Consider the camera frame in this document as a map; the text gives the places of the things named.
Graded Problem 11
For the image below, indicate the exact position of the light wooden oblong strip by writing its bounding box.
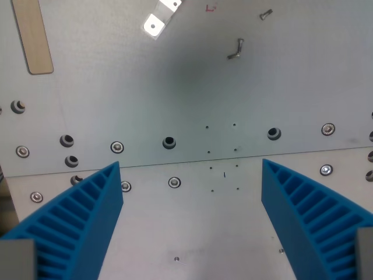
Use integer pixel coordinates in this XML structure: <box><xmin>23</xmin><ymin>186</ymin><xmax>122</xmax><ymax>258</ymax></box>
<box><xmin>10</xmin><ymin>0</ymin><xmax>55</xmax><ymax>75</ymax></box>

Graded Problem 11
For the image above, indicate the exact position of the bent shiny metal bracket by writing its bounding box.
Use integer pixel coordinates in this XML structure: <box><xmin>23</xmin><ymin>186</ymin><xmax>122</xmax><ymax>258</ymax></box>
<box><xmin>142</xmin><ymin>0</ymin><xmax>183</xmax><ymax>39</ymax></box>

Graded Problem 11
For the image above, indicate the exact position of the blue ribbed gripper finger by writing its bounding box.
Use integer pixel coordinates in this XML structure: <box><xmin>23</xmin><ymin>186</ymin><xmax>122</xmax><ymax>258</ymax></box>
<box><xmin>0</xmin><ymin>160</ymin><xmax>125</xmax><ymax>280</ymax></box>
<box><xmin>261</xmin><ymin>158</ymin><xmax>373</xmax><ymax>280</ymax></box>

